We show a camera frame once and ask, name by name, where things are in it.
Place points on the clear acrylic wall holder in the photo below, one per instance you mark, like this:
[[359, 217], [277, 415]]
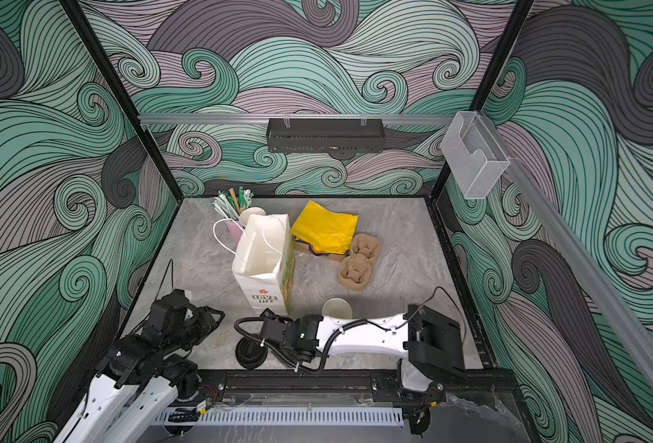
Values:
[[475, 153]]

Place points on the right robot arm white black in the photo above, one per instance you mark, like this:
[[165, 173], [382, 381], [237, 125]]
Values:
[[427, 343]]

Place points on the stack of black cup lids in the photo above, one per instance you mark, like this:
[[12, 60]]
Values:
[[250, 354]]

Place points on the black wall tray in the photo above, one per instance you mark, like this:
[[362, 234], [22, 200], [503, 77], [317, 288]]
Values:
[[325, 135]]

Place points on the stack of green paper cups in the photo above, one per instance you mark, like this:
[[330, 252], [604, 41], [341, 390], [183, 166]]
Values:
[[248, 213]]

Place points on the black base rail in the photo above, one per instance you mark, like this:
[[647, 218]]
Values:
[[380, 385]]

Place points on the yellow napkin stack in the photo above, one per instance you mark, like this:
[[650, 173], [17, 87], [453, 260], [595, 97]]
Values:
[[326, 232]]

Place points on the white slotted cable duct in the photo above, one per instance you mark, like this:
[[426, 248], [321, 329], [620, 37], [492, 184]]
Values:
[[292, 416]]

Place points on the green paper coffee cup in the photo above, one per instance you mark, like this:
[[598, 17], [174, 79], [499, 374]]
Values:
[[337, 308]]

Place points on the brown pulp cup carrier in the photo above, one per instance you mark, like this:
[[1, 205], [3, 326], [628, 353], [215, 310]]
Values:
[[356, 269]]

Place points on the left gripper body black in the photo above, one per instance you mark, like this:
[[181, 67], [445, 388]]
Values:
[[198, 327]]

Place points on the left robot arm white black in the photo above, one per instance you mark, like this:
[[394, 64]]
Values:
[[143, 373]]

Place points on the pink holder with straws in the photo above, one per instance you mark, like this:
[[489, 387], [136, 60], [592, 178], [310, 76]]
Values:
[[231, 205]]

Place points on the white paper gift bag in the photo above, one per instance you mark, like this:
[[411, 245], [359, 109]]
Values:
[[264, 263]]

